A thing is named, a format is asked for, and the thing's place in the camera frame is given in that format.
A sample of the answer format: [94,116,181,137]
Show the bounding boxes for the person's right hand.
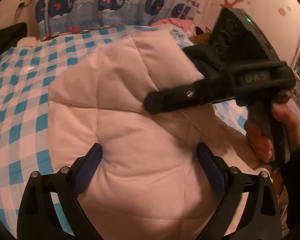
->
[244,102,300,163]

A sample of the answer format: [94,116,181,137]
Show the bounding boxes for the black jacket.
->
[0,22,28,64]

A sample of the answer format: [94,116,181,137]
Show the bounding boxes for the person's right forearm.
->
[277,130,300,230]

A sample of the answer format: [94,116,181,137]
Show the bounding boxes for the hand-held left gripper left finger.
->
[16,142,103,240]

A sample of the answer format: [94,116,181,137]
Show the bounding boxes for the brown soft item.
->
[189,26,212,44]

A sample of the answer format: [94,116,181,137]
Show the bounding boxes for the whale print curtain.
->
[35,0,202,40]

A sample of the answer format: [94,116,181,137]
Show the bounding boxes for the blue checkered plastic sheet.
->
[0,24,248,233]

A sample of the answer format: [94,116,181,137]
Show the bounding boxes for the pink clothes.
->
[150,17,195,30]

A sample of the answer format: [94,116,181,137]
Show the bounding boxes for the cream quilted coat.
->
[47,26,275,240]

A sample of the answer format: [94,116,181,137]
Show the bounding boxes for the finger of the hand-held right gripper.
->
[144,76,237,114]
[184,42,230,79]

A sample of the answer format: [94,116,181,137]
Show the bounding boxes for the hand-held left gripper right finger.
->
[197,142,283,240]

